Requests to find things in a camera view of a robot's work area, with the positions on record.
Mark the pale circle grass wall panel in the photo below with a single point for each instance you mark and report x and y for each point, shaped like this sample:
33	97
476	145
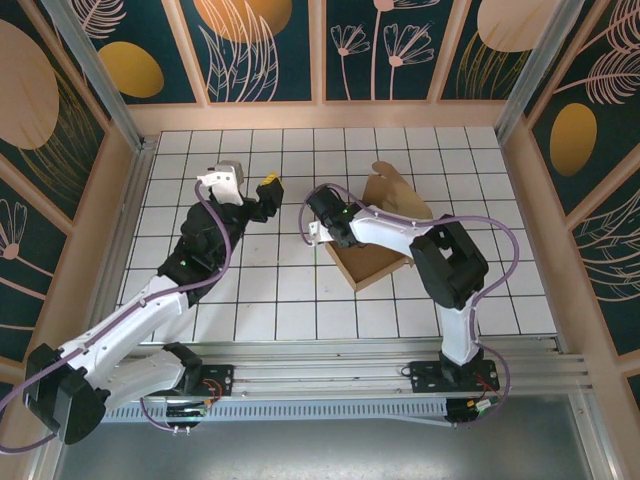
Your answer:
500	25

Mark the grey metal sheet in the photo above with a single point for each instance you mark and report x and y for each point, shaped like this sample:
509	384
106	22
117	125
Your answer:
325	450

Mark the branch and yellow oval panel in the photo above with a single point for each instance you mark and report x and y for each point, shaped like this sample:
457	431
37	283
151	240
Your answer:
575	140

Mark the orange circle leaf wall panel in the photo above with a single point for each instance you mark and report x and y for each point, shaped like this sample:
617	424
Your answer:
240	20

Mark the aluminium side rail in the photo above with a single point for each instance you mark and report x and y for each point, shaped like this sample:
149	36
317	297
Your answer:
122	240

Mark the single flower wall panel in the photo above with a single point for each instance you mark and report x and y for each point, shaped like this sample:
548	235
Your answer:
20	275

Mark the pink flowers wall panel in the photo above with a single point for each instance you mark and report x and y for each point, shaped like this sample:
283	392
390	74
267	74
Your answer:
400	75

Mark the aluminium corner post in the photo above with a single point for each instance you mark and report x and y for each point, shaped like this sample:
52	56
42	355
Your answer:
541	75
96	75

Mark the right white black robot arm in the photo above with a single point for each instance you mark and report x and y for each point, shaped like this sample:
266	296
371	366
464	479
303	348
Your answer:
385	232

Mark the feather and yellow oval panel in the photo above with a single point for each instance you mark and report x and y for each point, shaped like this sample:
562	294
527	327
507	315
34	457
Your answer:
130	70

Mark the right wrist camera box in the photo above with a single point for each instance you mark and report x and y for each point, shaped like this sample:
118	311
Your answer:
317	232

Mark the small black controller board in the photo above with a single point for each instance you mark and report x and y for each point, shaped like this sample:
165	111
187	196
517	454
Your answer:
472	410
187	411

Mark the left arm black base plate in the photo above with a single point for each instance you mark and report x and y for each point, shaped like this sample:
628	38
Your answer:
222	375

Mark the large pale circle wall panel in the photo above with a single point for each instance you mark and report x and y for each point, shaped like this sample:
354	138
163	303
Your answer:
25	100

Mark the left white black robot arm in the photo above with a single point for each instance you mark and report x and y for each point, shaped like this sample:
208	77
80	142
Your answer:
125	320

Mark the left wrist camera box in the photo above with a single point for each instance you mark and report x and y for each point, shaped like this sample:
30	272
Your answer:
225	187

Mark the long aluminium base rail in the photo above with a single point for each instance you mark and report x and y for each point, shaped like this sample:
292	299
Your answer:
325	370

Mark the brown paper box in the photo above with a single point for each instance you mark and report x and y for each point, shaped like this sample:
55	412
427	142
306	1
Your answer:
370	260

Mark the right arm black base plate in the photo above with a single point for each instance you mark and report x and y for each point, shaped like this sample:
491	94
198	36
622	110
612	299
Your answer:
425	377

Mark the pink feathers wall panel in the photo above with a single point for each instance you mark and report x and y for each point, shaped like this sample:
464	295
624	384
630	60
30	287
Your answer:
610	260

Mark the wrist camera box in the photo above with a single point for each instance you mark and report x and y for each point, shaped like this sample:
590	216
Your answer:
317	232
225	187

